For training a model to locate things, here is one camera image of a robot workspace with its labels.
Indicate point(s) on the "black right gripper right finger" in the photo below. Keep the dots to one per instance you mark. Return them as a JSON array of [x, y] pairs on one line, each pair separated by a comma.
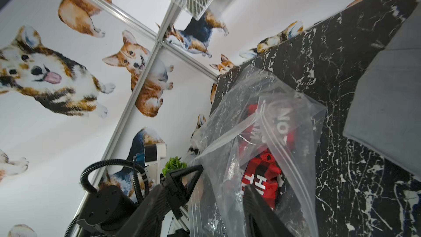
[[261, 221]]

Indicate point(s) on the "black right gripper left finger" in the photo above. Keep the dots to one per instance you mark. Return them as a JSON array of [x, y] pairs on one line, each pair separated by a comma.
[[146, 221]]

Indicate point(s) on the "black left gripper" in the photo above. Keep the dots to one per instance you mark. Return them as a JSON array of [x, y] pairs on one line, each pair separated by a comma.
[[106, 211]]

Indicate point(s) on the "red garment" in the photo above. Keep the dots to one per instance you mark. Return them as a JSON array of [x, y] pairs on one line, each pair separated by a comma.
[[263, 172]]

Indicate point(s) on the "clear plastic vacuum bag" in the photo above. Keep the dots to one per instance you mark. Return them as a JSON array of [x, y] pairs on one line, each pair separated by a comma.
[[290, 125]]

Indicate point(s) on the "grey shirt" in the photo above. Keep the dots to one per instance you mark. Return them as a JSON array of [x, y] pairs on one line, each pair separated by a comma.
[[385, 114]]

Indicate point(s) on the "green potted plant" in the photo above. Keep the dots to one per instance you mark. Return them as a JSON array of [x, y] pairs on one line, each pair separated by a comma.
[[173, 164]]

